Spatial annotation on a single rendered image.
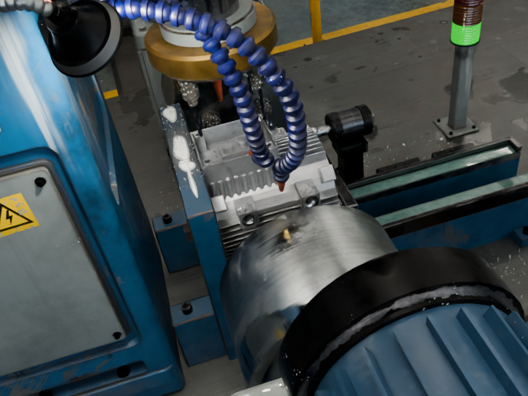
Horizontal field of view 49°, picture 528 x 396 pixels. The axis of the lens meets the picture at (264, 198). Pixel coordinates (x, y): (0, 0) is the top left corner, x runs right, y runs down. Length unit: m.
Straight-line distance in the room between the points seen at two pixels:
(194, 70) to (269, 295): 0.29
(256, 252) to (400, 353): 0.38
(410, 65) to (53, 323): 1.25
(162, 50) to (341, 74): 1.02
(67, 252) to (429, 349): 0.51
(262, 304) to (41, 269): 0.28
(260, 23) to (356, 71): 0.97
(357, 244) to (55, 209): 0.36
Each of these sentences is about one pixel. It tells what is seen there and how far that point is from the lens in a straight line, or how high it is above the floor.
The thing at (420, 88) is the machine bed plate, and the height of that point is 0.80.
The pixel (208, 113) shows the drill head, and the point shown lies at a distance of 1.11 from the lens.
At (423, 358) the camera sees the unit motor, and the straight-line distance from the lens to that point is 0.37.
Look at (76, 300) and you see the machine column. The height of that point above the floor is 1.09.
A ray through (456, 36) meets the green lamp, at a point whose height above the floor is 1.05.
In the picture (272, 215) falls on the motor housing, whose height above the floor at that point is 1.04.
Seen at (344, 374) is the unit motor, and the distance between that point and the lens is 0.39.
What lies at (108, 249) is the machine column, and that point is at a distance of 0.77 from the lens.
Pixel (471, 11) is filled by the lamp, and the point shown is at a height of 1.11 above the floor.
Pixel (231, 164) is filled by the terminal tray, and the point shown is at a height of 1.14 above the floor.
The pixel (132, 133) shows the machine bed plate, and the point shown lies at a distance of 1.64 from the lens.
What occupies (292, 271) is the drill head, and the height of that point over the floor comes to 1.16.
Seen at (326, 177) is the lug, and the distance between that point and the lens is 0.91.
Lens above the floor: 1.66
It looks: 41 degrees down
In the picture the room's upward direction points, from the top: 10 degrees counter-clockwise
